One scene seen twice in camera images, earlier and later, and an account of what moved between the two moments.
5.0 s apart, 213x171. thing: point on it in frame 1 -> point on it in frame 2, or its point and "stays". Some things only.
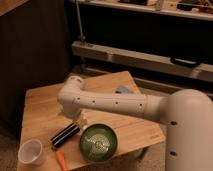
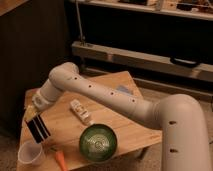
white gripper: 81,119 -> 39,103
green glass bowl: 98,143 stays
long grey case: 147,60 stays
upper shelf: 195,9 stays
